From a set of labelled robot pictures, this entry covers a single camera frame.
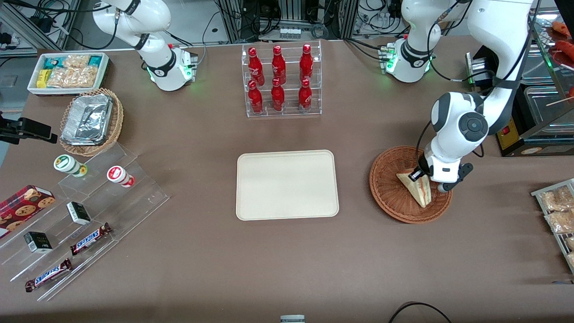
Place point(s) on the aluminium frame rack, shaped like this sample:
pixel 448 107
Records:
pixel 291 13

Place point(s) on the white power strip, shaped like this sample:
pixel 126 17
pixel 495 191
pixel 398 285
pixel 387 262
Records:
pixel 289 32

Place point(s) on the clear bagged snack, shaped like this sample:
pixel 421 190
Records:
pixel 571 260
pixel 556 199
pixel 560 222
pixel 570 243

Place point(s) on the light wicker basket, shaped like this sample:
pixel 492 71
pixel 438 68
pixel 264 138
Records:
pixel 116 121

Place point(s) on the triangle sandwich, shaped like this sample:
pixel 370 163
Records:
pixel 419 194

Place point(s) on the brown wicker basket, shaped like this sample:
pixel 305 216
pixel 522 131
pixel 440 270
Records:
pixel 390 188

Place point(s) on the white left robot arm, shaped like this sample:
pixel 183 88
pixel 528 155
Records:
pixel 493 22

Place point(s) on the red cola bottle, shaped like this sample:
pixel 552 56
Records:
pixel 277 96
pixel 305 96
pixel 306 63
pixel 255 99
pixel 278 65
pixel 255 67

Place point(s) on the clear cracker pack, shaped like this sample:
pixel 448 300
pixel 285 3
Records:
pixel 76 61
pixel 60 77
pixel 86 77

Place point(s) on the red lid yogurt cup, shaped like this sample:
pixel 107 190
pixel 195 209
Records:
pixel 117 174

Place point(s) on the stack of foil trays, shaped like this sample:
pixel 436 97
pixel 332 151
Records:
pixel 87 120

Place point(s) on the green lid yogurt cup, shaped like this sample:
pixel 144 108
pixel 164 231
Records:
pixel 67 163

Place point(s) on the white snack bin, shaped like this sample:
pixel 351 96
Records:
pixel 33 87

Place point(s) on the cream plastic tray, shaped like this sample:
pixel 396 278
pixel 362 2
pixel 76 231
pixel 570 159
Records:
pixel 287 185

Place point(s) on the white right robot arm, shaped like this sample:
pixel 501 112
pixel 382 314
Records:
pixel 134 18

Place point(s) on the clear acrylic bottle rack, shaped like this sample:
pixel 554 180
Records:
pixel 291 112

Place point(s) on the small black box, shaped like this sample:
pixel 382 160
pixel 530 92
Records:
pixel 79 213
pixel 38 242

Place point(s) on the clear acrylic tiered shelf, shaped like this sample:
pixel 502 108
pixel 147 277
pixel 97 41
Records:
pixel 134 202

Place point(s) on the teal snack pack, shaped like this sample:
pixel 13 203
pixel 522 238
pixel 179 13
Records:
pixel 53 62
pixel 95 61

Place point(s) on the Snickers bar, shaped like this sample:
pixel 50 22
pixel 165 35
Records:
pixel 48 275
pixel 89 239

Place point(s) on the small grey device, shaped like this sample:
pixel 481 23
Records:
pixel 292 319

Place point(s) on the red chocolate chip cookie box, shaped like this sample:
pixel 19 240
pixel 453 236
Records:
pixel 24 206

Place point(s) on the silver box with green light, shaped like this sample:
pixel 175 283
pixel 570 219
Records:
pixel 475 67

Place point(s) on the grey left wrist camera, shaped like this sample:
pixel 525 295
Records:
pixel 457 177

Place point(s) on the black food warmer appliance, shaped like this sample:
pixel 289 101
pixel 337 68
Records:
pixel 556 150

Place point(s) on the yellow snack pack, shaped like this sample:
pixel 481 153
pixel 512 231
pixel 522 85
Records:
pixel 42 78

